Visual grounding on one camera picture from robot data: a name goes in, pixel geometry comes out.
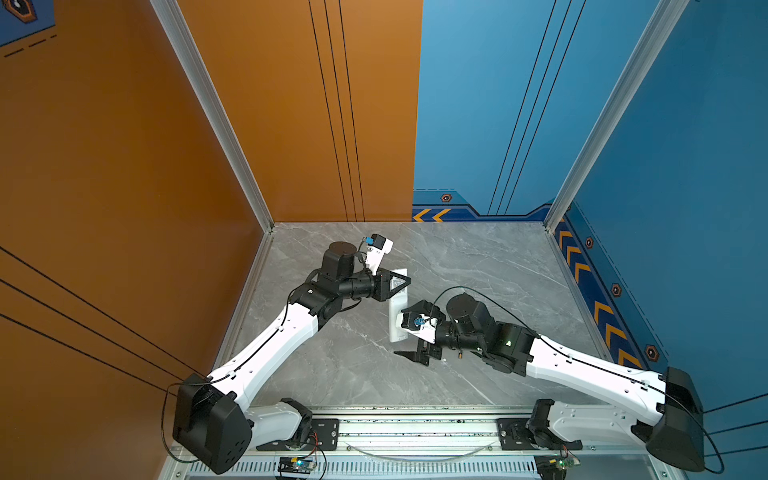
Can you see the left aluminium corner post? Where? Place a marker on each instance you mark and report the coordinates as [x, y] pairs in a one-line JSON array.
[[176, 29]]

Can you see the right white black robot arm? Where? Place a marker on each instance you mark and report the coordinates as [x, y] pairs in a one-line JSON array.
[[661, 412]]

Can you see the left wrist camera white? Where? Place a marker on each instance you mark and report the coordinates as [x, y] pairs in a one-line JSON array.
[[376, 247]]

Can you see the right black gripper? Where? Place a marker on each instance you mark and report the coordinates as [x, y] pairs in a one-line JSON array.
[[426, 350]]

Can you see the white remote control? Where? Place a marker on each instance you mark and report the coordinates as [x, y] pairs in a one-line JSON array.
[[396, 305]]

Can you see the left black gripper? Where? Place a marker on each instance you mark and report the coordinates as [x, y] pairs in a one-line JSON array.
[[383, 285]]

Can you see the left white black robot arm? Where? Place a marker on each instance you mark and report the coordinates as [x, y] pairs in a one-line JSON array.
[[212, 416]]

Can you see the aluminium mounting rail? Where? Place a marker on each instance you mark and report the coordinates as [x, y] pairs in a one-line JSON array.
[[443, 431]]

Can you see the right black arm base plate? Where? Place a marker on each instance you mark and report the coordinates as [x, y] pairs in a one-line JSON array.
[[514, 435]]

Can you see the right aluminium corner post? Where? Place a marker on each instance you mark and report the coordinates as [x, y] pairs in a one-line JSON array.
[[662, 22]]

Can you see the aluminium corner post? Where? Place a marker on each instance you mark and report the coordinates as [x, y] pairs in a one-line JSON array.
[[176, 29], [662, 22]]

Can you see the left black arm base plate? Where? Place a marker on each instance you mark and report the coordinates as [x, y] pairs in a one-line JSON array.
[[323, 432]]

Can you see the left small circuit board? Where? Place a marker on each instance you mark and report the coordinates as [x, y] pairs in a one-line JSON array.
[[296, 467]]

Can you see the right small circuit board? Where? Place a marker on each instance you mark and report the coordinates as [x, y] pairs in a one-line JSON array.
[[555, 467]]

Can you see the small circuit board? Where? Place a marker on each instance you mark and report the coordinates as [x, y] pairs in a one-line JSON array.
[[296, 467], [555, 467]]

